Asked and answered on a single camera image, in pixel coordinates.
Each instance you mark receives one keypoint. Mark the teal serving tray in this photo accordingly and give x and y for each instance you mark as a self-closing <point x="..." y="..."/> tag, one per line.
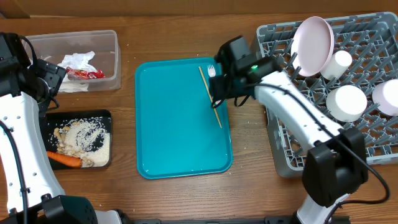
<point x="177" y="132"/>

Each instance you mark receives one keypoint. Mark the white plastic fork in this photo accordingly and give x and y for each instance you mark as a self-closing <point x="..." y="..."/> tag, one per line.
<point x="211" y="71"/>

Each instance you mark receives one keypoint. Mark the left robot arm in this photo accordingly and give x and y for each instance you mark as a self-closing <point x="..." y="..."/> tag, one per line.
<point x="34" y="195"/>

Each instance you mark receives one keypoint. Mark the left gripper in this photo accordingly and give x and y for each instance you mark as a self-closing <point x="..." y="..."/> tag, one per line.
<point x="51" y="73"/>

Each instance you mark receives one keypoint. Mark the white bowl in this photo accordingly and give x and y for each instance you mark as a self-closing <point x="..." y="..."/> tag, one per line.
<point x="346" y="103"/>

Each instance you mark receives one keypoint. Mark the clear plastic bin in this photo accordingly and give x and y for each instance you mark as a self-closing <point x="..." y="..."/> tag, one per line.
<point x="107" y="56"/>

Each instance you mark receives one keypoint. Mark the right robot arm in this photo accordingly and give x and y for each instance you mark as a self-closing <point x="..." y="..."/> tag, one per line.
<point x="335" y="166"/>

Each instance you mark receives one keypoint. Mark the pink bowl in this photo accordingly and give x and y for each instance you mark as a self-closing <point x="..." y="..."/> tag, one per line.
<point x="385" y="95"/>

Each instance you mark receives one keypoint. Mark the wooden skewer stick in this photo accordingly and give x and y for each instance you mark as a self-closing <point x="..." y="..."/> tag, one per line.
<point x="210" y="97"/>

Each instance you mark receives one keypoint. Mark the rice and peanuts pile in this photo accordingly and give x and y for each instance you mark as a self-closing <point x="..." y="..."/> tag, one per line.
<point x="88" y="139"/>

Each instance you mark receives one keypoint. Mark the white plastic cup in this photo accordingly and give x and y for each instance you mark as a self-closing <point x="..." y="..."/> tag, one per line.
<point x="338" y="64"/>

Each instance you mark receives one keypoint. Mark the black plastic tray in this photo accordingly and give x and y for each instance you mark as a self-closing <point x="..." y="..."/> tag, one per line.
<point x="105" y="113"/>

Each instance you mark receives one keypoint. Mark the white napkin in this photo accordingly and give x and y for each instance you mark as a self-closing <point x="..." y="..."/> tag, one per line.
<point x="78" y="62"/>

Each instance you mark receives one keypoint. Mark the grey dishwasher rack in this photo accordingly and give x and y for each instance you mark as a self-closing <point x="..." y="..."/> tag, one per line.
<point x="371" y="39"/>

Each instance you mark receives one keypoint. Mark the red snack wrapper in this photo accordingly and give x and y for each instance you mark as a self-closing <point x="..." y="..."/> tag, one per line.
<point x="75" y="74"/>

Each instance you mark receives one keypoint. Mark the white round plate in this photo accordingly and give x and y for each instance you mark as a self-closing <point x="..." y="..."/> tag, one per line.
<point x="313" y="42"/>

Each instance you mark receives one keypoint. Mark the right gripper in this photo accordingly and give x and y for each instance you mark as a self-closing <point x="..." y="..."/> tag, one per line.
<point x="217" y="92"/>

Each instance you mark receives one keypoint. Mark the orange carrot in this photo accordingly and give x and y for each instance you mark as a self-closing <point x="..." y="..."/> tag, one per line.
<point x="69" y="161"/>

